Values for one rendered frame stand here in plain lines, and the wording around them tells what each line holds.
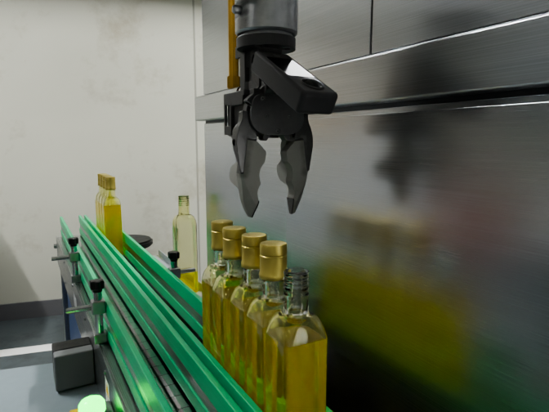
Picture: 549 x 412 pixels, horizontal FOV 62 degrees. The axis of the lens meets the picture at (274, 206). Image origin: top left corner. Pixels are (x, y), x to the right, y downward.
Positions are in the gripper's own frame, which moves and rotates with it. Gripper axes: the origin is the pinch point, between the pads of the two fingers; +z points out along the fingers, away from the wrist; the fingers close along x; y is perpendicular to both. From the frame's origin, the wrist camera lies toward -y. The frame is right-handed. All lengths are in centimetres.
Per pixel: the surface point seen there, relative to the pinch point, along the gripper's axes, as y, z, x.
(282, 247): -1.5, 4.9, -0.2
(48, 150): 317, -1, 9
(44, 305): 317, 112, 19
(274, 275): -1.4, 8.2, 0.7
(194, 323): 41, 30, -3
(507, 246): -22.9, 1.7, -12.0
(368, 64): -1.7, -17.5, -12.7
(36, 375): 65, 46, 27
